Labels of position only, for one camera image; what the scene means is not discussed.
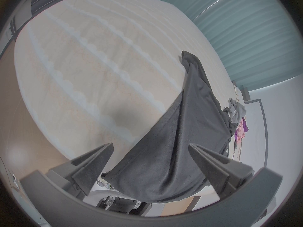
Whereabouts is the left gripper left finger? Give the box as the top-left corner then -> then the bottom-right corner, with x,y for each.
47,143 -> 114,199

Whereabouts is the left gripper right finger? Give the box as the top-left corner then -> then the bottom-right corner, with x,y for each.
188,143 -> 255,196

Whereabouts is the black T-shirt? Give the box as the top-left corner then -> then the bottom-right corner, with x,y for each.
101,51 -> 233,203

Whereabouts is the pile of clothes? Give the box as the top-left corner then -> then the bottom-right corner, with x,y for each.
223,108 -> 249,151

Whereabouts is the bed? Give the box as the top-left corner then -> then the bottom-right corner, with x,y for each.
13,0 -> 269,218

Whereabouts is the white printed pillow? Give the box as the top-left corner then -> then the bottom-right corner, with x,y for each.
233,84 -> 244,101

